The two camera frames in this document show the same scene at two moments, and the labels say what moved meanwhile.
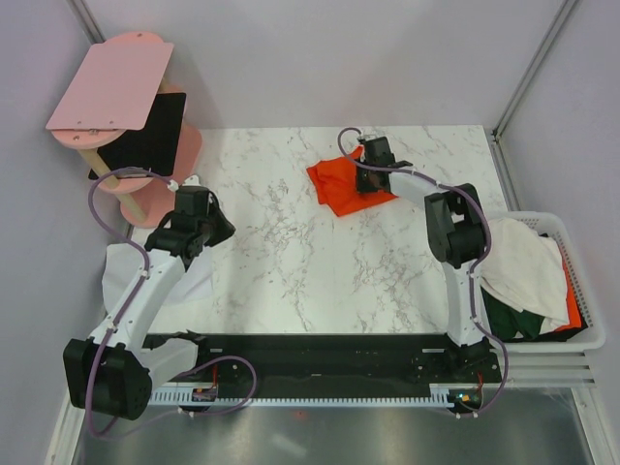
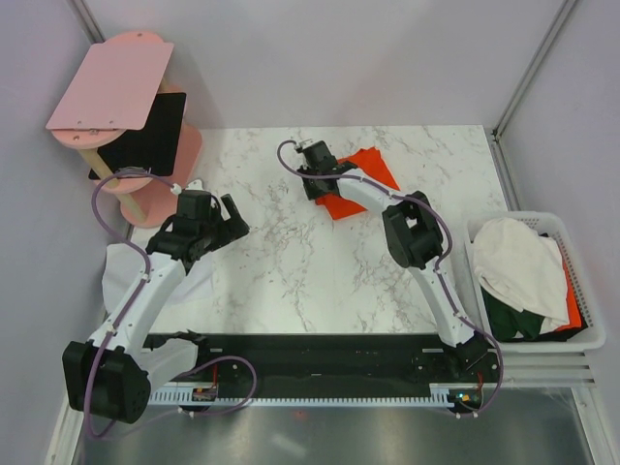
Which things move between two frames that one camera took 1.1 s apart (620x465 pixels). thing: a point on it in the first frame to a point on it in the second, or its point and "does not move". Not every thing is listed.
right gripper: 361,188 to 311,193
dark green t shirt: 506,322 does not move
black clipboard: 154,145 does not move
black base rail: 331,361 does not move
